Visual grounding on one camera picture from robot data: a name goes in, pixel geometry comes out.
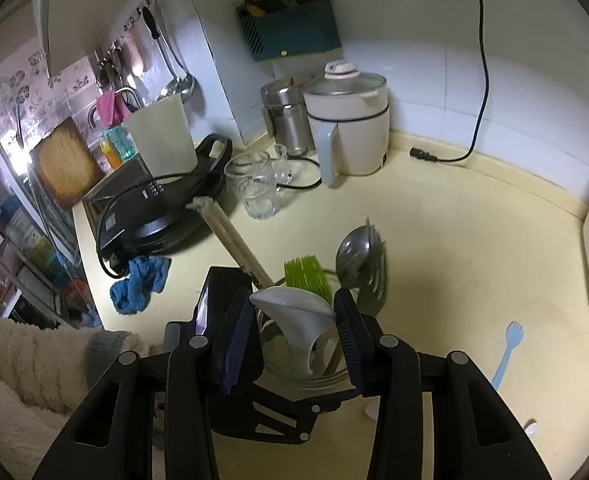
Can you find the tall glass jar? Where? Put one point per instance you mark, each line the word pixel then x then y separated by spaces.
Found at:
pixel 274 355

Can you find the metal faucet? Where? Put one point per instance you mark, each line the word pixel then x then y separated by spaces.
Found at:
pixel 124 92

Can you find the white electric pot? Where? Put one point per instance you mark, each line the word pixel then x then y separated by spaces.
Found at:
pixel 354 125

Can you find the metal fork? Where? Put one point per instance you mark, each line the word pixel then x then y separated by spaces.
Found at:
pixel 374 285

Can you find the person's left forearm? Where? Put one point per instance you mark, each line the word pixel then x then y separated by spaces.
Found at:
pixel 34 360

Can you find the steel canister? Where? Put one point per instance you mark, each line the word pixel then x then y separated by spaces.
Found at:
pixel 287 115

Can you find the pink cloth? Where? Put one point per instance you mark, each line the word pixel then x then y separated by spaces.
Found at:
pixel 109 110

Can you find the green silicone brush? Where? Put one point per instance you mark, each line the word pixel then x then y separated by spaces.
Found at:
pixel 307 275

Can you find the teal wall utensil holder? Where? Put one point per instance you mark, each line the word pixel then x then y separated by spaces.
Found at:
pixel 299 25

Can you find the black electric griddle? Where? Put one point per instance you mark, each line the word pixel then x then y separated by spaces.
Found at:
pixel 174 205

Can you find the green soap bottle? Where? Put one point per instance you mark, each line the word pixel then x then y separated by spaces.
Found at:
pixel 122 142

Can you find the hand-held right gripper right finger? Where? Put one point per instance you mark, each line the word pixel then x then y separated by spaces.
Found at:
pixel 348 340

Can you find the wooden cutting board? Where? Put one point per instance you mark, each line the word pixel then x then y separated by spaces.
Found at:
pixel 64 165

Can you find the metal spoon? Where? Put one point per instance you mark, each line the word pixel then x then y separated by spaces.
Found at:
pixel 352 255

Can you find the blue plastic spork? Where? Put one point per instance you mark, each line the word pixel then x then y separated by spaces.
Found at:
pixel 507 350

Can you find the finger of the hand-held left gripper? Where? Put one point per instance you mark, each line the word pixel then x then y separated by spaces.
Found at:
pixel 219 300
pixel 274 420

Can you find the white cutting board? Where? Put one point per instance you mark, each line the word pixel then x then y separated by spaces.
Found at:
pixel 162 135

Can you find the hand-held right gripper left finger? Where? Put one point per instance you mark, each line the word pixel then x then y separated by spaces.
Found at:
pixel 239 345

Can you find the wooden chopsticks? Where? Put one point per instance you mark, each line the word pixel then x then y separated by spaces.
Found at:
pixel 234 245

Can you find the range hood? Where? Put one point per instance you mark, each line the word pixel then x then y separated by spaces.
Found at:
pixel 64 10

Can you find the white ceramic spoon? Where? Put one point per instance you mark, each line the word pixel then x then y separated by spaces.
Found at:
pixel 294 310

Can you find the ribbed glass cup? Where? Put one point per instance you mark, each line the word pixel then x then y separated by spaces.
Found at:
pixel 254 190

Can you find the hanging metal ladle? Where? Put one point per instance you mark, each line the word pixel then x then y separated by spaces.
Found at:
pixel 177 80

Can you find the orange bottle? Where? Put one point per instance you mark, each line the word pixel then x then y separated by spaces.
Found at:
pixel 111 157

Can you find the blue cloth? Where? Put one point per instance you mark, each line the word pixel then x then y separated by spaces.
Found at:
pixel 139 282

